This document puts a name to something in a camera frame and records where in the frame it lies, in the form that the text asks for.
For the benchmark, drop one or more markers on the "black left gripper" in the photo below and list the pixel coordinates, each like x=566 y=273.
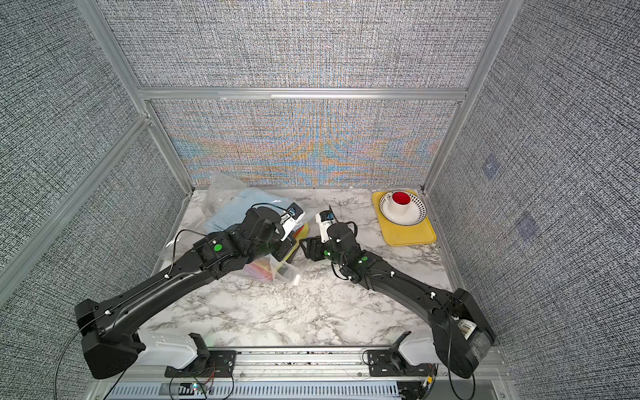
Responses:
x=287 y=245

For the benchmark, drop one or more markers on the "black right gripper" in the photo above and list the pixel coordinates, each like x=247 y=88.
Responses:
x=315 y=246

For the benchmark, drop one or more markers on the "light blue trousers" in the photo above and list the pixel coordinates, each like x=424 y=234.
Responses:
x=224 y=208

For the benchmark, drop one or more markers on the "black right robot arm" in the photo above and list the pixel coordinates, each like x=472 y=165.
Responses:
x=462 y=335

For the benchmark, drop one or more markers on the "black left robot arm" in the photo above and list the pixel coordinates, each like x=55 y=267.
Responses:
x=112 y=341

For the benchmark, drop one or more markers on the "red folded garment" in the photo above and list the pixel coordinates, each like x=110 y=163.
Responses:
x=259 y=271

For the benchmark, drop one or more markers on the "yellow folded garment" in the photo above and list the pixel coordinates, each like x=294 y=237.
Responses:
x=286 y=271

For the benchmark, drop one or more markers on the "white cup red inside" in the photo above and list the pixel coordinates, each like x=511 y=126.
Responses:
x=396 y=204

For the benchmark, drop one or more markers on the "yellow plastic tray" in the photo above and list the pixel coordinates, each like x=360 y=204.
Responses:
x=396 y=235

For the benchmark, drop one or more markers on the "white patterned saucer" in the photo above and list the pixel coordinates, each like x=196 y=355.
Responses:
x=415 y=215

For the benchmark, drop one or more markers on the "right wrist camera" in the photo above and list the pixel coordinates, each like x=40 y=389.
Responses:
x=325 y=219

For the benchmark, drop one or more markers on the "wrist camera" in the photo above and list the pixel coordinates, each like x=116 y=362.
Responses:
x=291 y=219
x=325 y=219

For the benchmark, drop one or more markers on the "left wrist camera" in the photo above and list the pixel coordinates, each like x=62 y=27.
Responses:
x=291 y=219

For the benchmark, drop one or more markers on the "aluminium front rail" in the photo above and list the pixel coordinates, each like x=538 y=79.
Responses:
x=275 y=363

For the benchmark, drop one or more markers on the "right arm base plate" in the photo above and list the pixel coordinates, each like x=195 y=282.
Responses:
x=390 y=363

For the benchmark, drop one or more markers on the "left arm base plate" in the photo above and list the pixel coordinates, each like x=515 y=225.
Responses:
x=219 y=364

